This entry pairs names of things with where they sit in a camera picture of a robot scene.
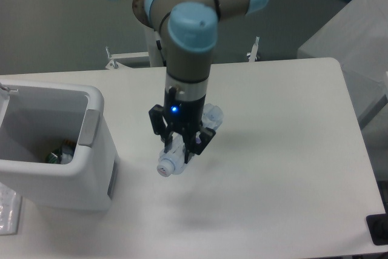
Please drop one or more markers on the trash inside the can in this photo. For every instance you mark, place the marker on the trash inside the can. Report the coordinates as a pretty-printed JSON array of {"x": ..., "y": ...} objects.
[{"x": 62, "y": 155}]

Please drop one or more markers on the white plastic trash can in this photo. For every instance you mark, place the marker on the white plastic trash can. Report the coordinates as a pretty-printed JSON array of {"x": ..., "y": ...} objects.
[{"x": 36, "y": 117}]

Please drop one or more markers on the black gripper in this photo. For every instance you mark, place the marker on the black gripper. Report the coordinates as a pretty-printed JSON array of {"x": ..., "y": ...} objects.
[{"x": 184, "y": 118}]

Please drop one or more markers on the metal table clamp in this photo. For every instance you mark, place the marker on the metal table clamp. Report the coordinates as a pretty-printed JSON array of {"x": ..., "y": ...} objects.
[{"x": 253, "y": 55}]

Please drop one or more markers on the white metal mounting bracket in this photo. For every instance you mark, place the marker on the white metal mounting bracket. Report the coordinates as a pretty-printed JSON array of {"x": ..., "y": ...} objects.
[{"x": 127, "y": 60}]

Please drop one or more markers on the black device at right edge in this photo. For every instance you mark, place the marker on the black device at right edge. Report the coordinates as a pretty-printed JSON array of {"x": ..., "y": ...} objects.
[{"x": 377, "y": 225}]

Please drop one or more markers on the clear plastic water bottle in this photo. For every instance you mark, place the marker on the clear plastic water bottle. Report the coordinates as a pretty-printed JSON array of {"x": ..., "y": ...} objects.
[{"x": 171, "y": 159}]

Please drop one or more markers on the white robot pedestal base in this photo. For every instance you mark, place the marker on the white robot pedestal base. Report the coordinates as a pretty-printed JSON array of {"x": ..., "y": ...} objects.
[{"x": 152, "y": 37}]

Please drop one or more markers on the grey covered side table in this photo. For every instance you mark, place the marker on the grey covered side table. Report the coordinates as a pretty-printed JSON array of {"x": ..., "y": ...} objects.
[{"x": 357, "y": 38}]

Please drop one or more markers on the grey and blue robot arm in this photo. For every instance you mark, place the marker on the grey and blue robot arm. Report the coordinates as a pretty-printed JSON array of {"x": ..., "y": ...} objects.
[{"x": 189, "y": 33}]

